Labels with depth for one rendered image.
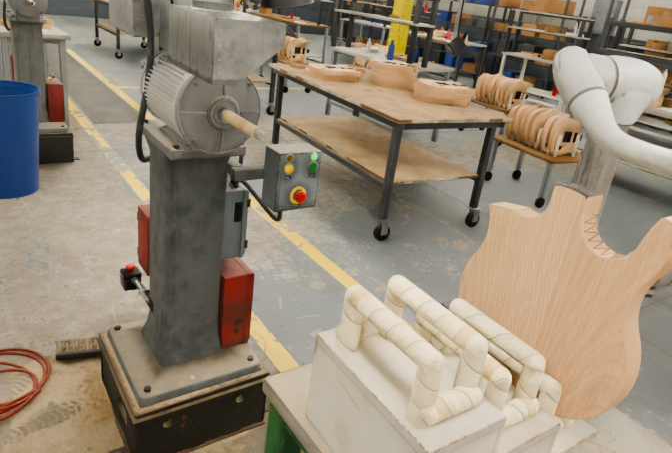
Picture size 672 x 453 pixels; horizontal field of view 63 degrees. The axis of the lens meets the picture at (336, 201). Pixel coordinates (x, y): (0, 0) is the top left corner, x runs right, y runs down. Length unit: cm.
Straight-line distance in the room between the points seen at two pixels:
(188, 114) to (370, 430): 101
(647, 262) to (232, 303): 148
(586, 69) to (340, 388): 109
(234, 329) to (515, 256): 132
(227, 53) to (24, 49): 376
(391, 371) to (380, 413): 7
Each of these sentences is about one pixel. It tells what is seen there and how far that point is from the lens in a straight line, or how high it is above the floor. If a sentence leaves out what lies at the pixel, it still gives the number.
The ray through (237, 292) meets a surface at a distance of 204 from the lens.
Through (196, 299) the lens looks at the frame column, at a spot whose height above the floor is 54.
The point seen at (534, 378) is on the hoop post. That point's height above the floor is 110.
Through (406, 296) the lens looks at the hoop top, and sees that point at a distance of 84.
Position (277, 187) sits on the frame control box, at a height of 101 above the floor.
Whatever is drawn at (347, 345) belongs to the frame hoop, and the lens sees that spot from 86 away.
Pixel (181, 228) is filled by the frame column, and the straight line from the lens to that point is 185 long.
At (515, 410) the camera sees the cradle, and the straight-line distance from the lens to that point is 93.
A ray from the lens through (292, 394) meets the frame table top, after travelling 105.
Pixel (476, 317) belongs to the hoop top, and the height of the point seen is 113.
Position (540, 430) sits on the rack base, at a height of 102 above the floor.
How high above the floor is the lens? 162
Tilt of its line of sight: 21 degrees down
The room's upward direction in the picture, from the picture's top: 8 degrees clockwise
